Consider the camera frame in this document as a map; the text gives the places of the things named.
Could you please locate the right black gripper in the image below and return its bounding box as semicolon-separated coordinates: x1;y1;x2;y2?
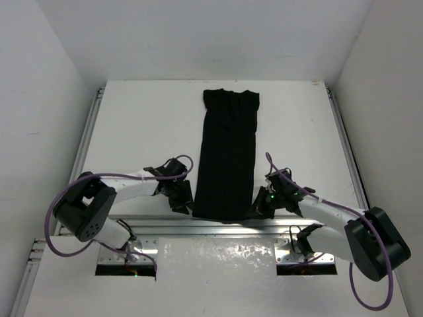
244;186;284;220

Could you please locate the black t shirt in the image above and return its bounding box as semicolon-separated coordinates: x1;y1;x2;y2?
192;88;260;221

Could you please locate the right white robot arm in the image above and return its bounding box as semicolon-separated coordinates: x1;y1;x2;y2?
243;172;411;281

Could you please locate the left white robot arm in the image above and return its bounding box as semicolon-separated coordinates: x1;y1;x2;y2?
46;156;194;252

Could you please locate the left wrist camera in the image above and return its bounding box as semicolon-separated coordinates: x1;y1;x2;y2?
143;158;188;180

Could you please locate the aluminium rail frame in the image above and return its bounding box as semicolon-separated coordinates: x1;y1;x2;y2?
12;81;362;316

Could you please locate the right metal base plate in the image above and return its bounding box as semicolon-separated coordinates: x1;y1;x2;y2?
274;238;335;265

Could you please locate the metal base plate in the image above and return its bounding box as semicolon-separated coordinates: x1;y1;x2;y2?
97;238;158;265
274;238;335;265

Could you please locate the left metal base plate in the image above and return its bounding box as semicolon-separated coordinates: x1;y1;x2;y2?
97;238;158;265

